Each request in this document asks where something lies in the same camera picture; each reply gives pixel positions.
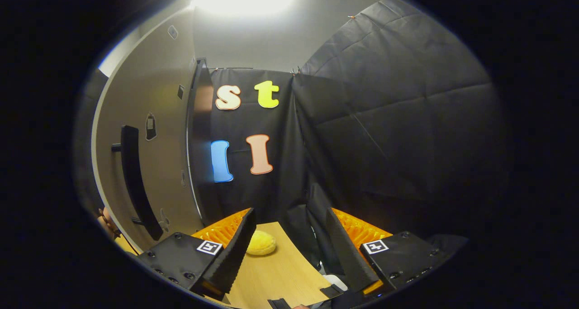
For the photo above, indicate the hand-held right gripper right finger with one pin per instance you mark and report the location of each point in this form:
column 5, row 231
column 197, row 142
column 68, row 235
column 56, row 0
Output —
column 348, row 254

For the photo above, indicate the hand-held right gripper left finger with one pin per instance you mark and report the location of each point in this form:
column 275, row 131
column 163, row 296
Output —
column 237, row 254

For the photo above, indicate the yellow knitted coaster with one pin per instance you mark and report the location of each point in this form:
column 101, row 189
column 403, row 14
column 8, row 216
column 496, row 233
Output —
column 263, row 243

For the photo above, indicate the beige cabinet door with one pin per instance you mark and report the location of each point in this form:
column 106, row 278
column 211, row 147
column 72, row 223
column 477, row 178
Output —
column 135, row 96

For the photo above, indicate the white rounded object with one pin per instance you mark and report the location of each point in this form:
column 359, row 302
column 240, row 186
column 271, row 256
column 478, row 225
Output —
column 335, row 282

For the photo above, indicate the black backdrop cloth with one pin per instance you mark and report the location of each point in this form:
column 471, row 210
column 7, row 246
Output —
column 384, row 119

